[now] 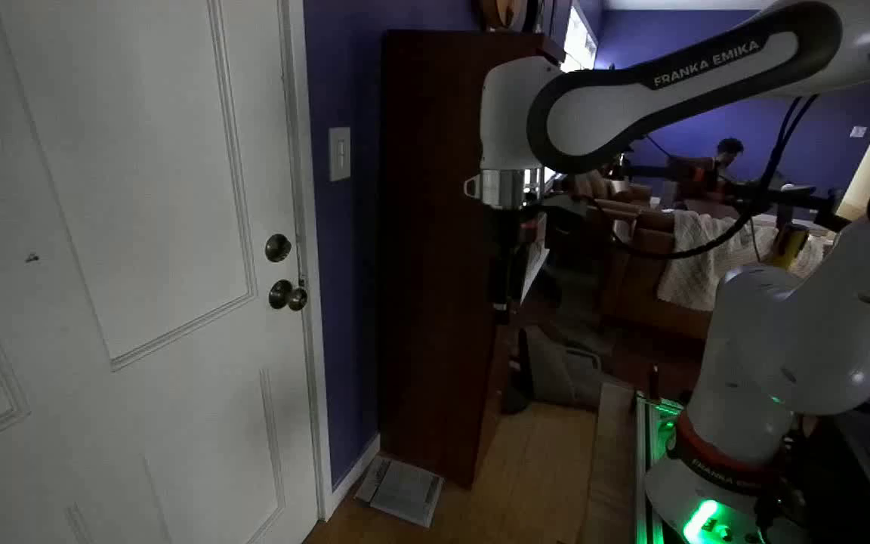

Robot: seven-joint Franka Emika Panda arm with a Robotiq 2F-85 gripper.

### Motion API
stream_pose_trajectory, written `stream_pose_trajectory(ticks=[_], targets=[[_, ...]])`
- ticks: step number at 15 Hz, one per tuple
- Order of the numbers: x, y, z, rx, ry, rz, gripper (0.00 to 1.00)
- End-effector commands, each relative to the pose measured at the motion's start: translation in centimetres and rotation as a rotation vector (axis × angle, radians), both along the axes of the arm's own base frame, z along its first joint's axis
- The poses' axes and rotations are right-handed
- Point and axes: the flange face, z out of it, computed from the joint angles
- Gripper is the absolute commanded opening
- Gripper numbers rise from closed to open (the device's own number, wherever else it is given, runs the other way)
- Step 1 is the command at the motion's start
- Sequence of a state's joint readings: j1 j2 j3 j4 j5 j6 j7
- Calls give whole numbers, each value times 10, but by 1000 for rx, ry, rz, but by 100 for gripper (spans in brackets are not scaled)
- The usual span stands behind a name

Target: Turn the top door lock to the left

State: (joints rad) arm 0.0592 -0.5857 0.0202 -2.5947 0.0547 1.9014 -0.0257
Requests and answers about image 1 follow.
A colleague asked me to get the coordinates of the grey bag on floor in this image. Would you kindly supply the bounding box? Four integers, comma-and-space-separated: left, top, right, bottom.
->
524, 327, 603, 410

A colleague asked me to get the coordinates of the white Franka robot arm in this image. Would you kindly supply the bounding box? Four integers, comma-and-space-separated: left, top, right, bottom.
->
480, 0, 870, 471

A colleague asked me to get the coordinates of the brass round door knob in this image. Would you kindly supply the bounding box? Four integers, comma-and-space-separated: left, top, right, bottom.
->
269, 277, 309, 311

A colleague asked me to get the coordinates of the brass deadbolt thumb lock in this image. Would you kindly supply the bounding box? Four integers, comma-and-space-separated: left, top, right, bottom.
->
262, 232, 294, 263

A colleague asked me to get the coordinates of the person in background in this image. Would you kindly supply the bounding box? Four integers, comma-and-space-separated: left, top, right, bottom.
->
695, 135, 743, 190

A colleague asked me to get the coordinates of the brown sofa with blanket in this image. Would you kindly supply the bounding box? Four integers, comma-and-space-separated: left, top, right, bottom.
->
595, 194, 840, 342

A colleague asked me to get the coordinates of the white floor vent register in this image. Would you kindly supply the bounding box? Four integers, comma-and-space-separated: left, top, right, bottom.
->
356, 458, 445, 530

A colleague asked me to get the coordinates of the white wall light switch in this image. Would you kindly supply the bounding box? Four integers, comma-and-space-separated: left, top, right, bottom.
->
330, 126, 350, 181

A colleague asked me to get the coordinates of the white panelled door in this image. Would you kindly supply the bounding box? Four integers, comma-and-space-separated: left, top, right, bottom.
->
0, 0, 317, 544

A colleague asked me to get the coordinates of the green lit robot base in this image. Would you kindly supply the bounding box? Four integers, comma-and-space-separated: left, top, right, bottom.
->
631, 393, 870, 544

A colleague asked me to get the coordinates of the dark brown wooden cabinet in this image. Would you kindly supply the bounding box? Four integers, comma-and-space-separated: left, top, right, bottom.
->
377, 32, 563, 487

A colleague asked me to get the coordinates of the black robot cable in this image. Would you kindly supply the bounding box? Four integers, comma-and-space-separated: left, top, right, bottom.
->
612, 93, 870, 263

